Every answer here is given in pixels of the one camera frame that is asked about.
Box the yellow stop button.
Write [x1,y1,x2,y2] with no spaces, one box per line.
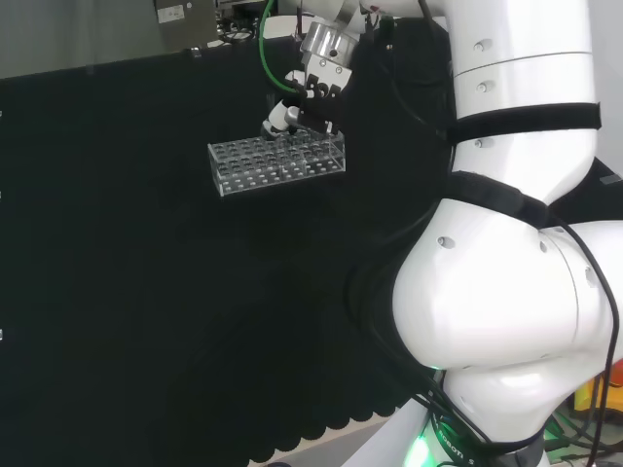
[572,358,623,415]

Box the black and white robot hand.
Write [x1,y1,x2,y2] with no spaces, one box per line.
[260,52,354,141]

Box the black cable bundle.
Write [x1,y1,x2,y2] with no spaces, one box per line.
[365,0,458,143]

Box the green cable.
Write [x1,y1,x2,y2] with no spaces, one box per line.
[258,0,304,94]

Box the clear plastic test tube rack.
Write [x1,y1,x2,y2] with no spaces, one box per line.
[206,132,348,198]

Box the long black arm cable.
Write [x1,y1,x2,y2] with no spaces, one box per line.
[548,217,623,442]

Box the black bench cloth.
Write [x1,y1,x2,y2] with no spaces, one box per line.
[0,18,623,467]

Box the grey metal box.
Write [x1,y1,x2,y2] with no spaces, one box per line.
[152,0,218,54]

